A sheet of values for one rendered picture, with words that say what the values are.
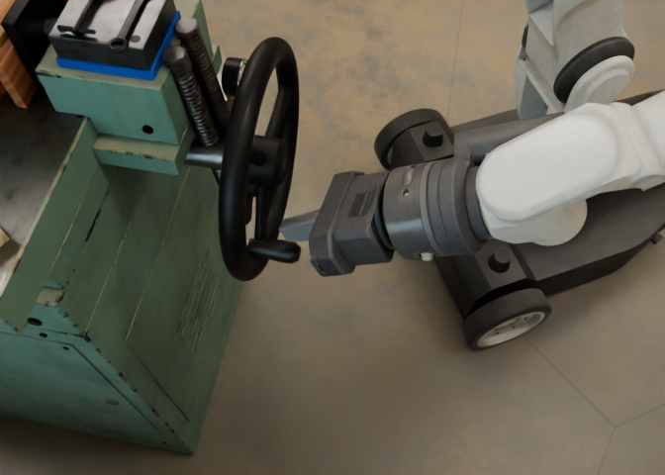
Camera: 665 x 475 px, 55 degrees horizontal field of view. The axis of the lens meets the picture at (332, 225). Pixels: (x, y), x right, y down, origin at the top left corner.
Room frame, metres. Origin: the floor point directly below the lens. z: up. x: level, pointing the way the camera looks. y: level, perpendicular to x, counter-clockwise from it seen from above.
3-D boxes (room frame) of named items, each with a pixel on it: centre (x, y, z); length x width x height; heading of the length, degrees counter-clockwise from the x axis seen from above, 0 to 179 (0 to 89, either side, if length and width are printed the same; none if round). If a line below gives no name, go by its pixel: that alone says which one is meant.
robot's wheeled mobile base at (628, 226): (0.87, -0.53, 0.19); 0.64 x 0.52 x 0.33; 109
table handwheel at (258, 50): (0.47, 0.16, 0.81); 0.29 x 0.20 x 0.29; 169
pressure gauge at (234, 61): (0.74, 0.16, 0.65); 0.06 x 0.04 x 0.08; 169
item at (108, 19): (0.52, 0.22, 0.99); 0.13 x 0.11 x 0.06; 169
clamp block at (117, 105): (0.51, 0.22, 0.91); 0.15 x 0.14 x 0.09; 169
